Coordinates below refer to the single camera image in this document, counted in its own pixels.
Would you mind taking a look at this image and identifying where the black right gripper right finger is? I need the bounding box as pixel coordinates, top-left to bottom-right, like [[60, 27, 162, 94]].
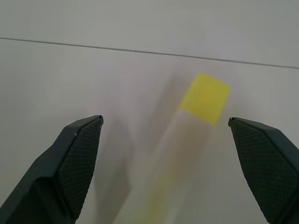
[[228, 117, 299, 224]]

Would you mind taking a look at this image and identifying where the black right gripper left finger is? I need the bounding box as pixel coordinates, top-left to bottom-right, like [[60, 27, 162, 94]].
[[0, 115, 105, 224]]

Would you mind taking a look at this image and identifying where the yellow highlighter with white body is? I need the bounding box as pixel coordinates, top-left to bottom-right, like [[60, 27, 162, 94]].
[[134, 73, 230, 224]]

